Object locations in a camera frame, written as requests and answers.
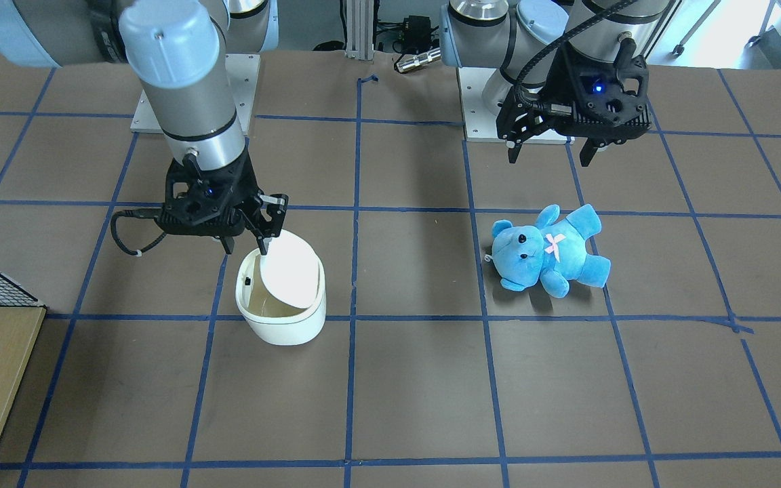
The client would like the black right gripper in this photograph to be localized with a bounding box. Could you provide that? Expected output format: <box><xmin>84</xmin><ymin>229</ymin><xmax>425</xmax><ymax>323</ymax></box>
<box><xmin>159</xmin><ymin>150</ymin><xmax>288</xmax><ymax>256</ymax></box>

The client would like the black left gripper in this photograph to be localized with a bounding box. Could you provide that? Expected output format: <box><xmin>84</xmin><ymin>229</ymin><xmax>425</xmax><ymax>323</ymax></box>
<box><xmin>496</xmin><ymin>41</ymin><xmax>652</xmax><ymax>167</ymax></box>

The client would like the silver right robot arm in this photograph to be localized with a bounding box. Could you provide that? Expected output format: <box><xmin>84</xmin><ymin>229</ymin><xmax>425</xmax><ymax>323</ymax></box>
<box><xmin>0</xmin><ymin>1</ymin><xmax>288</xmax><ymax>254</ymax></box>

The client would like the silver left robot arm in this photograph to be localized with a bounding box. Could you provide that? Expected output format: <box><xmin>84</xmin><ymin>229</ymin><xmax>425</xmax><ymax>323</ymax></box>
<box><xmin>439</xmin><ymin>1</ymin><xmax>668</xmax><ymax>167</ymax></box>

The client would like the blue teddy bear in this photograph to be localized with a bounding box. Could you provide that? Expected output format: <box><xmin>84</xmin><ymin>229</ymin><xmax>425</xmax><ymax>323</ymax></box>
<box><xmin>484</xmin><ymin>204</ymin><xmax>612</xmax><ymax>298</ymax></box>

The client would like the silver metal cylinder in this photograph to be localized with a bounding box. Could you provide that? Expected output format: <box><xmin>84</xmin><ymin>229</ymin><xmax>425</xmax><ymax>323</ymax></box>
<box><xmin>393</xmin><ymin>47</ymin><xmax>442</xmax><ymax>75</ymax></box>

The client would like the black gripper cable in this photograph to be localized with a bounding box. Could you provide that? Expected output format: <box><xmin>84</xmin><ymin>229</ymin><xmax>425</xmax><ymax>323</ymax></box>
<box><xmin>110</xmin><ymin>209</ymin><xmax>169</xmax><ymax>257</ymax></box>

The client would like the aluminium frame post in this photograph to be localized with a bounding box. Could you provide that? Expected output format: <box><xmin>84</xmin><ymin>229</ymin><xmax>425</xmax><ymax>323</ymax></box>
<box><xmin>343</xmin><ymin>0</ymin><xmax>377</xmax><ymax>62</ymax></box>

